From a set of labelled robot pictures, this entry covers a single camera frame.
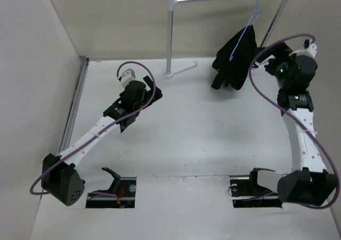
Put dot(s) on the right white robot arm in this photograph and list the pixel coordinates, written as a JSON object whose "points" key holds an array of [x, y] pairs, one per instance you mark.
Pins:
{"points": [[309, 183]]}

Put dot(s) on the white clothes rack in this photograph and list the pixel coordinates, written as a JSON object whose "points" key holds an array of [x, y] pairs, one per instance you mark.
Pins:
{"points": [[198, 28]]}

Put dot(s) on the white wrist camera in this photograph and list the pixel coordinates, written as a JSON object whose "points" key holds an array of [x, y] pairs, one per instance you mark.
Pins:
{"points": [[127, 76], [309, 49]]}

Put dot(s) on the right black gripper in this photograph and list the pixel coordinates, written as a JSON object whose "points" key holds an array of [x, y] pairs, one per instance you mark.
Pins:
{"points": [[282, 51]]}

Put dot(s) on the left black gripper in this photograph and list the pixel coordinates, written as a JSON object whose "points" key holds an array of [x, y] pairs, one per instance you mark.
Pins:
{"points": [[149, 85]]}

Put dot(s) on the black trousers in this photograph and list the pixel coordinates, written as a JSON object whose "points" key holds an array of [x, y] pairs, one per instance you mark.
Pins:
{"points": [[233, 59]]}

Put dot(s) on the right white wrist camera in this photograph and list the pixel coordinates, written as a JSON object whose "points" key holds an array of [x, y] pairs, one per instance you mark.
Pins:
{"points": [[309, 49]]}

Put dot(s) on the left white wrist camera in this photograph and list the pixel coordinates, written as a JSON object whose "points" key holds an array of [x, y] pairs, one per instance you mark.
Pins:
{"points": [[127, 76]]}

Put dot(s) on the left aluminium table rail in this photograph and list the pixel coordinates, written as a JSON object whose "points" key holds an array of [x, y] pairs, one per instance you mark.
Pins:
{"points": [[69, 126]]}

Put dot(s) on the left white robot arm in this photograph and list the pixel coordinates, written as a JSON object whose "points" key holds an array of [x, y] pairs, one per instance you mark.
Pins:
{"points": [[65, 176]]}

